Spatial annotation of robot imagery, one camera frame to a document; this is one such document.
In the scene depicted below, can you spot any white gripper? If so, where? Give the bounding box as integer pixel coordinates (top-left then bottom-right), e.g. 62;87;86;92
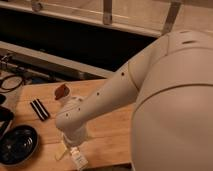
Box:
63;130;88;149

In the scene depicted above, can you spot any small white bottle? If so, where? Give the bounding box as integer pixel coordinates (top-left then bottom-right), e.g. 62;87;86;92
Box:
70;148;88;171

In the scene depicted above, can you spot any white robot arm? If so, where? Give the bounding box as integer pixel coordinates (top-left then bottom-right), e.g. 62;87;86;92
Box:
56;30;213;171

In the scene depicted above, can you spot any dark ceramic bowl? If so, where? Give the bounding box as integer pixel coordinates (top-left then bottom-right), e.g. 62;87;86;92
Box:
0;125;39;166

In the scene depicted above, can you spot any wooden board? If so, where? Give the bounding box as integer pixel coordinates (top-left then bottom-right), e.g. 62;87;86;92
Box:
14;83;132;171

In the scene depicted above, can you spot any black striped flat block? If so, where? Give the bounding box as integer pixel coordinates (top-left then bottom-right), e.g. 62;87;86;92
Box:
30;99;50;121

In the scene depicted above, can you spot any brown cup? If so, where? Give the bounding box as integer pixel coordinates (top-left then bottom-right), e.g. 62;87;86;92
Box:
54;84;70;102

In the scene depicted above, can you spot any black object at left edge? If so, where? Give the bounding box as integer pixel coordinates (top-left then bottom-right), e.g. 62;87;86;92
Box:
0;94;14;138

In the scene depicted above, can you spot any black cable loop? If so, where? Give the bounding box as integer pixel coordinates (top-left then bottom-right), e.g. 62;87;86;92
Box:
0;73;25;94

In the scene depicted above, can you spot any metal window rail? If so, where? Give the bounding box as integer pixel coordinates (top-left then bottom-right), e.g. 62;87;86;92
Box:
0;41;113;79

